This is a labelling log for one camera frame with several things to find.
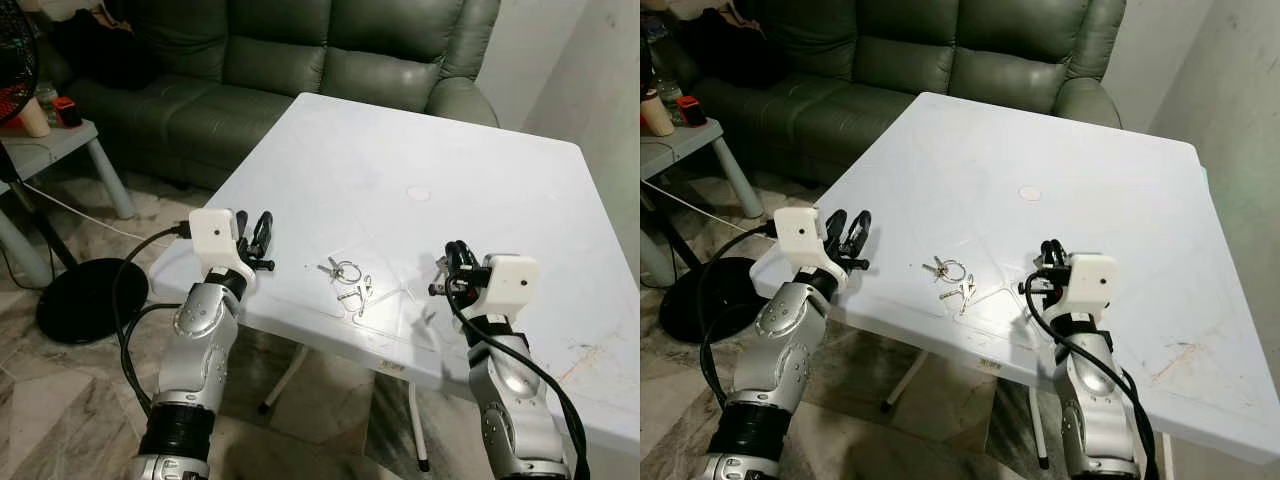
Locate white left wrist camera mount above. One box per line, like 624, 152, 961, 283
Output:
773, 207, 847, 292
188, 208, 257, 287

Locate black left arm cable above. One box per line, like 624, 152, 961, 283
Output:
110, 224, 197, 417
697, 224, 780, 403

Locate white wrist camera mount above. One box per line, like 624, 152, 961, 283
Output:
188, 208, 257, 287
468, 255, 540, 322
1063, 253, 1120, 318
773, 207, 847, 292

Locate black standing fan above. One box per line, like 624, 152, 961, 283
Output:
640, 40, 767, 345
0, 0, 150, 347

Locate silver keys on ring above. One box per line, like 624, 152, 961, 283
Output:
921, 254, 980, 317
316, 256, 377, 320

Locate small grey side table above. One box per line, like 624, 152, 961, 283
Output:
640, 118, 767, 291
0, 118, 137, 288

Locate white plastic table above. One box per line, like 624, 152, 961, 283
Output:
750, 91, 1280, 480
148, 93, 641, 473

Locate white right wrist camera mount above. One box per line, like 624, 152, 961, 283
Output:
468, 255, 540, 322
1063, 253, 1120, 318

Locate dark bag on sofa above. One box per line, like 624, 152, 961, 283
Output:
688, 6, 773, 89
52, 8, 153, 93

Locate thin white floor cable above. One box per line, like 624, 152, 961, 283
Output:
644, 180, 777, 240
18, 180, 191, 242

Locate beige cup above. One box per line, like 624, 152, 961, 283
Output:
642, 90, 677, 138
18, 96, 52, 139

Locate green leather sofa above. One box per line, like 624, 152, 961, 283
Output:
688, 0, 1128, 187
58, 0, 502, 191

